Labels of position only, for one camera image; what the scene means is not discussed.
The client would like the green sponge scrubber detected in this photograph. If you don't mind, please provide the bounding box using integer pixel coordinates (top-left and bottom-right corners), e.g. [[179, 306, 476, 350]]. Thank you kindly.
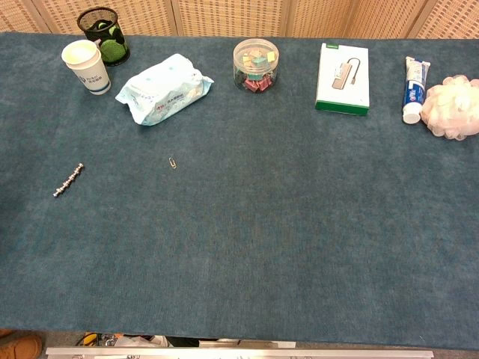
[[97, 21, 129, 63]]

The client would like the teal felt table cloth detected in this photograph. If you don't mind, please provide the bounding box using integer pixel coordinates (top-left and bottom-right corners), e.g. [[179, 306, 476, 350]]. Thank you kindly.
[[0, 31, 479, 352]]

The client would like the bamboo folding screen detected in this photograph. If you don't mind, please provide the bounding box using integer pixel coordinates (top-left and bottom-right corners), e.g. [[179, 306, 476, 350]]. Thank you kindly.
[[0, 0, 479, 40]]

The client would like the brown shoe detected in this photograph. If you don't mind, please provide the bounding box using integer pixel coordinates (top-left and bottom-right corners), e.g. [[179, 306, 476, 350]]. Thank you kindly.
[[0, 328, 44, 359]]

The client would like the white blue toothpaste tube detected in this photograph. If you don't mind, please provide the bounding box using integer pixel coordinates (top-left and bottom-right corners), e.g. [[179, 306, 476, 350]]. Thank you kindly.
[[402, 56, 432, 125]]

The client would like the wet wipes pack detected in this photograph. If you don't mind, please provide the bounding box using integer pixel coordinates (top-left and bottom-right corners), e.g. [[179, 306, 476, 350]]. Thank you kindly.
[[115, 53, 215, 126]]

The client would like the black mesh pen holder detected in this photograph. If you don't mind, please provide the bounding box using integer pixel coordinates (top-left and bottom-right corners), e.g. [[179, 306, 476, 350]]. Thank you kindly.
[[76, 7, 131, 67]]

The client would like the white USB hub box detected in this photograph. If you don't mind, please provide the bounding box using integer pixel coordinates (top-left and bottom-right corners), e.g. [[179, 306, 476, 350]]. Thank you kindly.
[[314, 42, 370, 117]]

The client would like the metal bead chain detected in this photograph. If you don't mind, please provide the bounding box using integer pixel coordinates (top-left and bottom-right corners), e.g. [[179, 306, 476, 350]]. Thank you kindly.
[[52, 162, 85, 198]]

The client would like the pink bath loofah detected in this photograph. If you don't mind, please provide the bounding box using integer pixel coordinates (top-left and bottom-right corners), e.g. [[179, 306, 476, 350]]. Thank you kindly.
[[421, 74, 479, 141]]

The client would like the aluminium rail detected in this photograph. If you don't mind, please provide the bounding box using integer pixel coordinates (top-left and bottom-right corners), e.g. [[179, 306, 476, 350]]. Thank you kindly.
[[45, 346, 435, 359]]

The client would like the white paper cup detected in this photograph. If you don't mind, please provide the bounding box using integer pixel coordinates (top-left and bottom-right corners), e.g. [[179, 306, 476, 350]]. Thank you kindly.
[[61, 39, 112, 96]]

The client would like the clear jar of binder clips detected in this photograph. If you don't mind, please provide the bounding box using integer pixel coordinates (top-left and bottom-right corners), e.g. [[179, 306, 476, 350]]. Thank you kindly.
[[233, 37, 281, 94]]

